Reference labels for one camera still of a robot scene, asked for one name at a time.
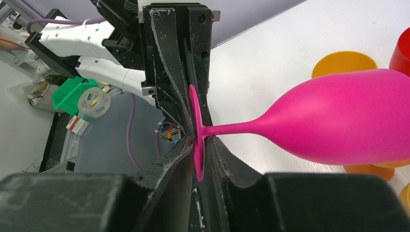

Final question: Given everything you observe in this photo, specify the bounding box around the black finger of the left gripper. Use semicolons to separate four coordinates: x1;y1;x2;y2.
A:
142;4;195;138

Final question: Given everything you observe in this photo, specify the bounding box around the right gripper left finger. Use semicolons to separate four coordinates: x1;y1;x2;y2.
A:
0;137;194;232

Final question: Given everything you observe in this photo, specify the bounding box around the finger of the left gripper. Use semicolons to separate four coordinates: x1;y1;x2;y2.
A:
184;4;213;125

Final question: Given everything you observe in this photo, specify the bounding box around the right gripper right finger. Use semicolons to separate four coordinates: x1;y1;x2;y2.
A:
202;137;410;232

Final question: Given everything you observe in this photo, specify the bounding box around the yellow wine glass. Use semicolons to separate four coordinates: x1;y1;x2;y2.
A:
398;183;410;217
311;51;378;78

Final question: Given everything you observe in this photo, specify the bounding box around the magenta wine glass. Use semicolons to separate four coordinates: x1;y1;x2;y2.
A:
190;69;410;181

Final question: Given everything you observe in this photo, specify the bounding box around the red wine glass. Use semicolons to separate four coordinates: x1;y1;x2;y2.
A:
389;28;410;77

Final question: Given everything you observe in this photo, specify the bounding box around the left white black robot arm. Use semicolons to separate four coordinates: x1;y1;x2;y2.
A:
26;0;220;138

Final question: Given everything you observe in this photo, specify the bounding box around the clear tape roll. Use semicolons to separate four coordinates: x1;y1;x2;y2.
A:
78;87;111;118

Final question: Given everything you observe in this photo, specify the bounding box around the red white small box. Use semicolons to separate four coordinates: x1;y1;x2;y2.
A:
66;116;89;136

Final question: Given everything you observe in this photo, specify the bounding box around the green plastic bin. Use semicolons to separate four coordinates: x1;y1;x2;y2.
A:
51;76;99;116

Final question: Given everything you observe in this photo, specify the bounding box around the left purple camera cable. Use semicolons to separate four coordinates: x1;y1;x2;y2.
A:
25;17;167;170

